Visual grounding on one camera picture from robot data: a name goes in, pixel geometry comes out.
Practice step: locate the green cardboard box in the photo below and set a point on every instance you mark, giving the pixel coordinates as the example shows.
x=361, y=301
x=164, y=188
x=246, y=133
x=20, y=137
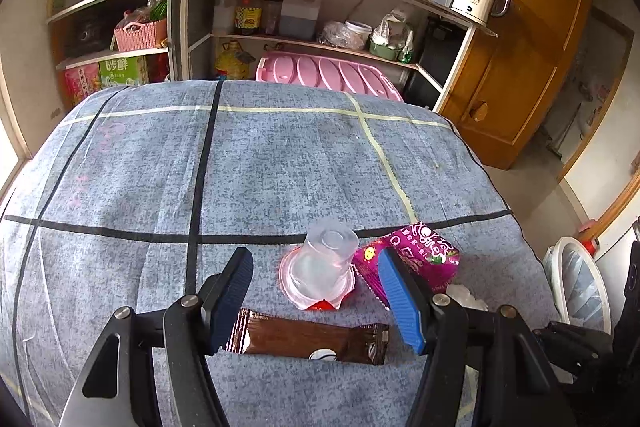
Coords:
x=122, y=73

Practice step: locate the green bowl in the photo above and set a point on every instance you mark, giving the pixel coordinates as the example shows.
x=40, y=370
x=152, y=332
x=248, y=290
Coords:
x=384, y=51

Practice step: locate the yellow cooking oil bottle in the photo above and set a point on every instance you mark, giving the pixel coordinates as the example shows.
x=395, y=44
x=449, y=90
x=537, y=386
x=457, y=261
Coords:
x=232, y=64

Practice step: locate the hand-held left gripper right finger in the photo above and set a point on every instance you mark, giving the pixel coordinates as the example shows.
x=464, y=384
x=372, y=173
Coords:
x=400, y=302

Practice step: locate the white plastic jug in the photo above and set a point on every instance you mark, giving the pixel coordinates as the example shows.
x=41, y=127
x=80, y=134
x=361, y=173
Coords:
x=299, y=17

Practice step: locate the clear plastic bottle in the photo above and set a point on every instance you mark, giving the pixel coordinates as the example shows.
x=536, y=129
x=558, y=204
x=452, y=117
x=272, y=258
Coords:
x=224, y=12

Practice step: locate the large soy sauce bottle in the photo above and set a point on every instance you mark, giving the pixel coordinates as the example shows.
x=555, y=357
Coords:
x=248, y=12

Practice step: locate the red floor item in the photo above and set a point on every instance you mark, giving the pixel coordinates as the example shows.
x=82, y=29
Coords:
x=589, y=243

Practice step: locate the pink woven basket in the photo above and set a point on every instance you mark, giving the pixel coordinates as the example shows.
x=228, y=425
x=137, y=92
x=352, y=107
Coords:
x=140, y=36

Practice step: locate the white crumpled plastic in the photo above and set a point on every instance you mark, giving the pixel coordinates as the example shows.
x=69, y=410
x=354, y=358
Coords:
x=460, y=294

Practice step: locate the white metal shelf unit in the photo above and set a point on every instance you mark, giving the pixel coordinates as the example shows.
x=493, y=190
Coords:
x=450, y=67

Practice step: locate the wooden door frame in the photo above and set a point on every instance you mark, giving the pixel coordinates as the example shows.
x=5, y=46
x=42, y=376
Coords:
x=617, y=202

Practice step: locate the brown snack wrapper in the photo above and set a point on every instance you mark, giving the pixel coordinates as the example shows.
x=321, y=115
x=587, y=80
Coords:
x=300, y=339

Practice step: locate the clear plastic cup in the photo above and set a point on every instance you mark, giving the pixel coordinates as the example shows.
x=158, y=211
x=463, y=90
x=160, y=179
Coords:
x=320, y=262

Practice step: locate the crumpled clear plastic bag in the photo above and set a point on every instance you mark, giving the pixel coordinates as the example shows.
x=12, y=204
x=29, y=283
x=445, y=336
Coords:
x=332, y=36

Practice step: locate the white plastic jar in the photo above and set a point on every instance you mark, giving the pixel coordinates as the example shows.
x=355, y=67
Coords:
x=357, y=36

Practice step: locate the dark glass jar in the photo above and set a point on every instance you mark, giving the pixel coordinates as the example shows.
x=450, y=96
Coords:
x=272, y=17

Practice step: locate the pink cardboard box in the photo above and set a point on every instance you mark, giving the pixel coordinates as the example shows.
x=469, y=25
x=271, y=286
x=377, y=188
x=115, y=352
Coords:
x=82, y=86

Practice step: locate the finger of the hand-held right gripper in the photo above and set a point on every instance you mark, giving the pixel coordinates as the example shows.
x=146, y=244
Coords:
x=575, y=344

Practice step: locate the wooden door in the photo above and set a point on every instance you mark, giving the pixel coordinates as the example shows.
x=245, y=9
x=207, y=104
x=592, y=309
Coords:
x=525, y=57

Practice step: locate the white round bin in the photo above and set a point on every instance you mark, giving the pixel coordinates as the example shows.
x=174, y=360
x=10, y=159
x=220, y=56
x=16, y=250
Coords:
x=575, y=277

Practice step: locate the black cooking pot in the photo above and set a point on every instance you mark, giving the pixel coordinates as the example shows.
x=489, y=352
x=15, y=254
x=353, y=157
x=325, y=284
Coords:
x=90, y=38

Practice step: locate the magenta snack packet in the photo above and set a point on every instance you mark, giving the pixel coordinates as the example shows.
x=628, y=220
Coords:
x=430, y=257

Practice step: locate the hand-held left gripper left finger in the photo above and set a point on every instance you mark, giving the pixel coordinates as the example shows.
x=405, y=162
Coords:
x=234, y=302

